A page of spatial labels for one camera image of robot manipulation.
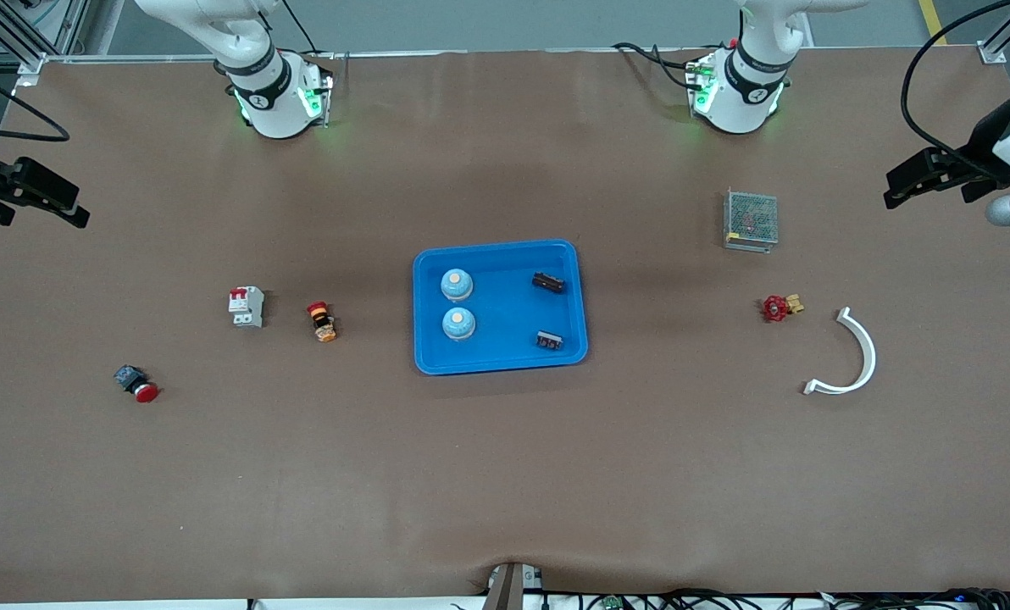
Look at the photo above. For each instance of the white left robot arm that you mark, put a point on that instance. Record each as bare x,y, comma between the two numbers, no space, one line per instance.
751,85

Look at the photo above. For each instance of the metal mesh power supply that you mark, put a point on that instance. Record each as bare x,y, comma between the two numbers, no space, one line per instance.
751,220

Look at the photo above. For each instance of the red handwheel brass valve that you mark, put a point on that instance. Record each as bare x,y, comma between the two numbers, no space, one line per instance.
776,308

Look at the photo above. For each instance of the red orange emergency stop switch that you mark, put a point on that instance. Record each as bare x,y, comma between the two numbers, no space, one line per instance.
322,322

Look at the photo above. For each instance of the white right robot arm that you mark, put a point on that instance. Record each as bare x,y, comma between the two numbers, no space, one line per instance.
259,76

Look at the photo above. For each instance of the red push button black base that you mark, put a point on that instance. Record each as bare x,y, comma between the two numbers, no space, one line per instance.
136,384

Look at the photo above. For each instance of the white circuit breaker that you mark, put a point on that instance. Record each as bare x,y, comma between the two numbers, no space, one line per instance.
246,307

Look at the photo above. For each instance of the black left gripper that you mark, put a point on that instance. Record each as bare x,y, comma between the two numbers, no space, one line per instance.
973,158

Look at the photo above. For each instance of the metal table clamp bracket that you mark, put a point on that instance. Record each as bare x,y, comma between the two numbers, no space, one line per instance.
513,586

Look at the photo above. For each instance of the dark electrolytic capacitor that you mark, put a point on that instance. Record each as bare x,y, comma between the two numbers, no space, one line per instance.
547,282
549,341

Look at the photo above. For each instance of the blue bell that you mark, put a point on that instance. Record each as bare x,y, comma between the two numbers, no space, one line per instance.
457,285
458,324

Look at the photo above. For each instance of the blue plastic tray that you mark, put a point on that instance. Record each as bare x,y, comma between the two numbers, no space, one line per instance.
505,307

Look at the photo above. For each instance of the white curved plastic piece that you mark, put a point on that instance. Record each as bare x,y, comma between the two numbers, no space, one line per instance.
868,347

